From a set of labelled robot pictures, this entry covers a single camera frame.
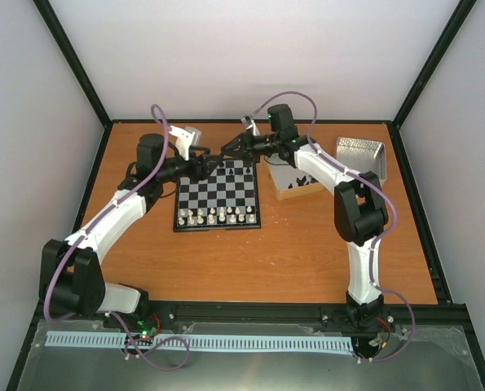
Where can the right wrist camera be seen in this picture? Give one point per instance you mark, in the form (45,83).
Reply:
(250,126)

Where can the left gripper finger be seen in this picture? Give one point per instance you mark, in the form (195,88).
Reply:
(210,163)
(205,153)

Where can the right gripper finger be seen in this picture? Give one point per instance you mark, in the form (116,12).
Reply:
(236,154)
(236,144)

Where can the metal base plate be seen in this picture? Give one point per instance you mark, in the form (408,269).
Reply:
(437,358)

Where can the yellow metal tin box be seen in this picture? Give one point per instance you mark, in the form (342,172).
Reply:
(289,182)

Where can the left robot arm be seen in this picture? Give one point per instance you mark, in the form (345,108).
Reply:
(71,276)

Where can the black silver chess board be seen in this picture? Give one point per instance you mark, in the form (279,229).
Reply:
(202,199)

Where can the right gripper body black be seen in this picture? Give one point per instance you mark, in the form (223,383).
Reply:
(263,147)

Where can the black aluminium frame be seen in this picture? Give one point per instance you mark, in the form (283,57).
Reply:
(146,310)

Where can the white king piece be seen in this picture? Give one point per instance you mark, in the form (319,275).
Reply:
(221,215)

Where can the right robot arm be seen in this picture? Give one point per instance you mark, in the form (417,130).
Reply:
(360,213)

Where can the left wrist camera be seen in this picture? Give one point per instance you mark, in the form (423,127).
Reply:
(186,138)

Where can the light blue cable duct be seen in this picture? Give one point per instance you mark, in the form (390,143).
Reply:
(212,343)

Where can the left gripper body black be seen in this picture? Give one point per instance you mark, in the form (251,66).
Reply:
(165,173)

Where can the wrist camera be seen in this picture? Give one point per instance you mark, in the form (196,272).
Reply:
(250,126)
(186,138)

